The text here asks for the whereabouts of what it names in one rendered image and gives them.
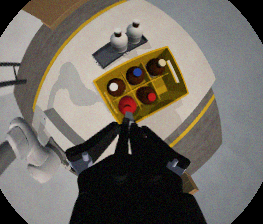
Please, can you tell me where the red bottle with pink label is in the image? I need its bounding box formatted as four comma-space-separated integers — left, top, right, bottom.
118, 95, 137, 115

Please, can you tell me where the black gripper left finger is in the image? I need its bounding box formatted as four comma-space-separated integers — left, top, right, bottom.
65, 111, 130, 182

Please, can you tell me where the yellow crate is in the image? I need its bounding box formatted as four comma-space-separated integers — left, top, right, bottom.
93, 46, 189, 124

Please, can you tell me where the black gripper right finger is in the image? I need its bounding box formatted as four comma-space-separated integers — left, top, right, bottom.
129, 112, 190, 182

